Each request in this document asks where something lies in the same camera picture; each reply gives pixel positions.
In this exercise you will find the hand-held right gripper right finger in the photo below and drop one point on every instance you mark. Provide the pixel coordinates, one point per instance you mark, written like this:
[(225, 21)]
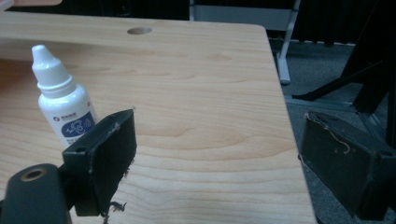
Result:
[(342, 161)]

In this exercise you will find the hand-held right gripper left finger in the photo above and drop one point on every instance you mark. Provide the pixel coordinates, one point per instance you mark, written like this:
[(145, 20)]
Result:
[(106, 155)]

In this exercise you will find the white dropper bottle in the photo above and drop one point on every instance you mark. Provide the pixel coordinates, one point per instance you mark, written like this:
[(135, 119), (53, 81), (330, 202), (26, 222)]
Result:
[(60, 93)]

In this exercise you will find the black stand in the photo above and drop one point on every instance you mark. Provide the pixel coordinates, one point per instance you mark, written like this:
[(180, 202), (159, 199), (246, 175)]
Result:
[(367, 71)]

